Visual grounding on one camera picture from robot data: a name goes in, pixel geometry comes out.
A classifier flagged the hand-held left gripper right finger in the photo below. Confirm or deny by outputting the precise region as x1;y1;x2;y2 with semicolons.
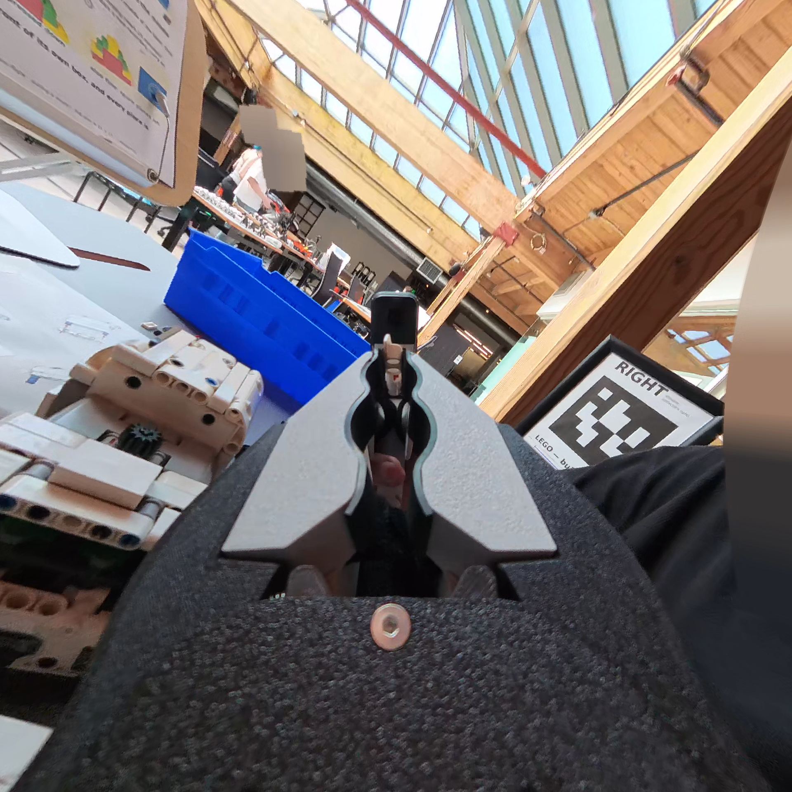
405;354;558;564

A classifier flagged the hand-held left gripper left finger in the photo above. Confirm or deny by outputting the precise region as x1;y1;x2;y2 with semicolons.
219;348;381;554

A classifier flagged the white lego truck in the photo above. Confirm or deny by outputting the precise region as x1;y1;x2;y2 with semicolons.
0;327;267;688

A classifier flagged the lego instruction booklet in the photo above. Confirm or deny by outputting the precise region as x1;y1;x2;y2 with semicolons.
0;260;151;429

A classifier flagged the person's right hand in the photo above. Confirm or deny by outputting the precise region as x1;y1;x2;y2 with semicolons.
371;453;407;491

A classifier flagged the large blue plastic bin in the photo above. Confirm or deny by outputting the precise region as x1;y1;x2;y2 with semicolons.
163;228;372;416

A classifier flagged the black framed marker sign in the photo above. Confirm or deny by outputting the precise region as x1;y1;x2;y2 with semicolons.
516;337;725;471

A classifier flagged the instruction poster board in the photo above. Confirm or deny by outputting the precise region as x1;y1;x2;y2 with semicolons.
0;0;209;209

